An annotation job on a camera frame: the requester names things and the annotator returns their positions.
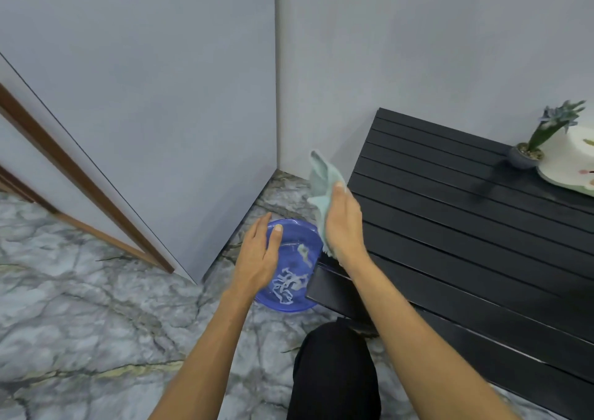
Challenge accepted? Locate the person's right hand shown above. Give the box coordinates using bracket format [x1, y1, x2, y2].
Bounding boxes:
[324, 182, 367, 265]

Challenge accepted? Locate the person's left hand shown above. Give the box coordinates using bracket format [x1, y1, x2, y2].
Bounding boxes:
[230, 212, 283, 297]

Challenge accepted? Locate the light green cleaning cloth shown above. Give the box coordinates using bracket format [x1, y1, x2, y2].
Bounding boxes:
[307, 150, 348, 258]

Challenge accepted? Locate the person's left forearm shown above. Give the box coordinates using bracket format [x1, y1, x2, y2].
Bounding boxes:
[149, 286, 255, 420]

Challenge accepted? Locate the person's right forearm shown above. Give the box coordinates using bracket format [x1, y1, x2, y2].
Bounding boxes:
[344, 253, 518, 420]

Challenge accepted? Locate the blue plastic water basin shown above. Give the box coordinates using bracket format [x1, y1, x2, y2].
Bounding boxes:
[254, 219, 324, 313]

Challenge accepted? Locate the black slatted table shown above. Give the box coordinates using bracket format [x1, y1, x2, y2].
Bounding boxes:
[306, 108, 594, 420]

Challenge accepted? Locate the person's black trouser leg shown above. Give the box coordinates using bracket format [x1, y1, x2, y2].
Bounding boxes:
[287, 321, 382, 420]

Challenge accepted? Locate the potted succulent plant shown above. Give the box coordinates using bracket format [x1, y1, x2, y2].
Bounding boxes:
[507, 100, 586, 170]

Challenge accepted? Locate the white round cake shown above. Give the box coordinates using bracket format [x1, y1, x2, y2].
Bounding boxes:
[537, 125, 594, 197]

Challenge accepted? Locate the brown wooden door frame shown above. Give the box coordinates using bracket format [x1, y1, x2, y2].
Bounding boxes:
[0, 83, 175, 275]

